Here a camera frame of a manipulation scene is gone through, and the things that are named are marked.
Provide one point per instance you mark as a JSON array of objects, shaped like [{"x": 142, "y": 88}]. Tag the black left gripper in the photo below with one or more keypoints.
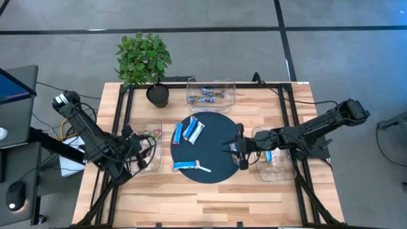
[{"x": 135, "y": 146}]

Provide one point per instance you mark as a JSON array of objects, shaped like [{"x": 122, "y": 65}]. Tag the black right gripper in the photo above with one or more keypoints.
[{"x": 251, "y": 143}]

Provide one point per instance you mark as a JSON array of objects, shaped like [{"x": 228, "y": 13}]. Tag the gold blue granola bar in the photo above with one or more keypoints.
[{"x": 233, "y": 147}]

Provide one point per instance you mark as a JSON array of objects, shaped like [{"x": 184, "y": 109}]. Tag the red yellow granola bar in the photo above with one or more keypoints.
[{"x": 156, "y": 133}]

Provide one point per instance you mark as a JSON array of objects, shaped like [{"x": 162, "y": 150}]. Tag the blue granola bar red end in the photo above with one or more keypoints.
[
  {"x": 268, "y": 156},
  {"x": 178, "y": 133}
]

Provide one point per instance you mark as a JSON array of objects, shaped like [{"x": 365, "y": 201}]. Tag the pale blue granola bar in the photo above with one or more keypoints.
[{"x": 196, "y": 133}]

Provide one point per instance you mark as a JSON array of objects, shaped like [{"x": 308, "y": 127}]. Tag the green snack bag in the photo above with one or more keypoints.
[{"x": 186, "y": 165}]

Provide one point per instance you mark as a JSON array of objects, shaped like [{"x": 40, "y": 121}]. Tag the blue white granola bar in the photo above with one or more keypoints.
[{"x": 190, "y": 127}]

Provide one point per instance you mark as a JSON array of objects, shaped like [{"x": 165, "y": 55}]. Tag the dark blue yellow granola bar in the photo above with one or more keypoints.
[{"x": 213, "y": 93}]

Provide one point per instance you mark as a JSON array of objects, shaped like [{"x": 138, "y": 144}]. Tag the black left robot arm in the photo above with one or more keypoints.
[{"x": 86, "y": 130}]

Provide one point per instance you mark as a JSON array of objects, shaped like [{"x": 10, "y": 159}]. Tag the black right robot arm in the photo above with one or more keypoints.
[{"x": 318, "y": 127}]

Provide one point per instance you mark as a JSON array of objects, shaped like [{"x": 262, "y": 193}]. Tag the clear plastic bin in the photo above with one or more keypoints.
[
  {"x": 222, "y": 106},
  {"x": 273, "y": 173},
  {"x": 158, "y": 159}
]

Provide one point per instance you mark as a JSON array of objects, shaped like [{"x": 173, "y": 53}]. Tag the round dark blue placemat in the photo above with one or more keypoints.
[{"x": 213, "y": 152}]

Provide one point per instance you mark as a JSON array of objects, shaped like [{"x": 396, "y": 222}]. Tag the white box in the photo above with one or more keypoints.
[{"x": 71, "y": 167}]

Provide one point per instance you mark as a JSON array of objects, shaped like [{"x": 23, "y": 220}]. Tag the green plant in black pot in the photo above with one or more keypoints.
[{"x": 143, "y": 60}]

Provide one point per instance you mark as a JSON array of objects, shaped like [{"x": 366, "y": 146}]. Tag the black desk beam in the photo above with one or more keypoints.
[{"x": 54, "y": 144}]

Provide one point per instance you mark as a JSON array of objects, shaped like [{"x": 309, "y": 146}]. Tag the grey desk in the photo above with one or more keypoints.
[{"x": 19, "y": 124}]

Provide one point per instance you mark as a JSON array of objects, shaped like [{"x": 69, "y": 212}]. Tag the black computer mouse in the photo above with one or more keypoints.
[{"x": 16, "y": 194}]

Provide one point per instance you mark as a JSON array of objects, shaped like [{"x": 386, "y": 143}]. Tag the white round object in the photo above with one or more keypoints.
[{"x": 3, "y": 133}]

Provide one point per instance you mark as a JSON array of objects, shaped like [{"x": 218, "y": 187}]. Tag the monitor with blue screen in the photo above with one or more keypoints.
[{"x": 12, "y": 90}]

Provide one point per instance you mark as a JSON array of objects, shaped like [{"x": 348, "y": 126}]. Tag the grey stand foot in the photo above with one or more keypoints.
[{"x": 394, "y": 121}]

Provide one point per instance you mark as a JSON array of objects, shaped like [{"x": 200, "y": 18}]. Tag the black aluminium table frame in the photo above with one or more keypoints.
[{"x": 245, "y": 85}]

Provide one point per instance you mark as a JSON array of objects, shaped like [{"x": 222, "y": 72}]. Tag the black bracket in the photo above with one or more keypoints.
[{"x": 181, "y": 78}]

